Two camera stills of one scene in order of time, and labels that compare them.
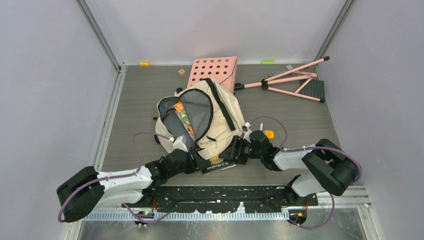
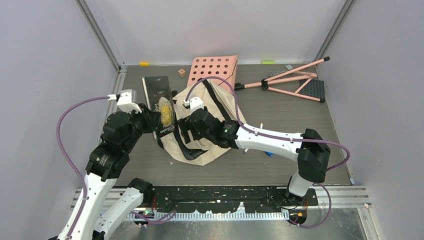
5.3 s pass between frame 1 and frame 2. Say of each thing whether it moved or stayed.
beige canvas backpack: stayed
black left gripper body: moved
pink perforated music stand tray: stayed
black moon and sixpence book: moved
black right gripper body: moved
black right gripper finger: moved
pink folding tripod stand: stayed
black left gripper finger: moved
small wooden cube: stayed
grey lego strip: stayed
